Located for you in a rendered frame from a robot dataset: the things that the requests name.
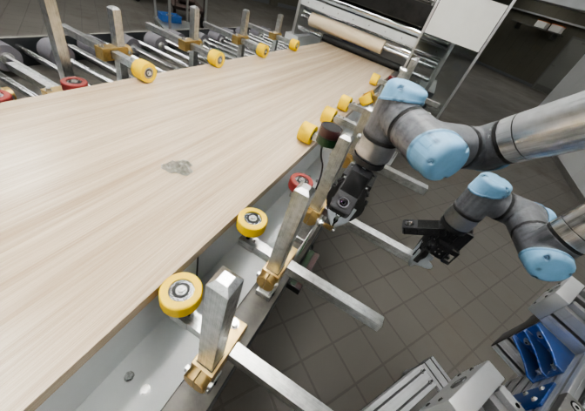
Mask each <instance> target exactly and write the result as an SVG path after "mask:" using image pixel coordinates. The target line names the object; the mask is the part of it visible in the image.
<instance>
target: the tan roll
mask: <svg viewBox="0 0 585 411"><path fill-rule="evenodd" d="M301 17H303V18H304V19H307V20H308V25H309V26H311V27H313V28H315V29H318V30H322V31H324V32H326V33H328V34H331V35H333V36H336V37H339V38H341V39H344V40H346V41H347V42H350V43H352V44H356V45H358V46H360V47H363V48H365V49H368V50H370V51H373V52H376V53H378V54H381V52H382V51H388V52H390V53H393V54H394V55H397V56H399V57H403V58H405V59H407V58H408V55H407V54H404V53H402V52H399V51H396V50H394V49H391V48H389V47H386V46H384V45H385V43H386V40H384V39H381V38H379V37H376V36H373V35H370V34H368V33H365V32H364V31H361V30H357V29H355V28H353V27H350V26H348V25H345V24H342V23H340V22H337V21H335V20H332V19H330V18H328V17H324V16H321V15H320V14H317V13H314V12H312V13H311V15H310V16H308V15H305V14H303V13H302V14H301Z"/></svg>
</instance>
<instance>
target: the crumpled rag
mask: <svg viewBox="0 0 585 411"><path fill-rule="evenodd" d="M190 166H192V164H191V163H190V162H189V161H188V160H185V159H182V160H179V161H174V160H172V161H170V162H168V163H166V164H162V165H161V169H164V170H165V171H167V172H169V173H174V172H175V173H179V174H181V175H185V176H187V175H190V173H192V172H193V170H192V169H191V168H190Z"/></svg>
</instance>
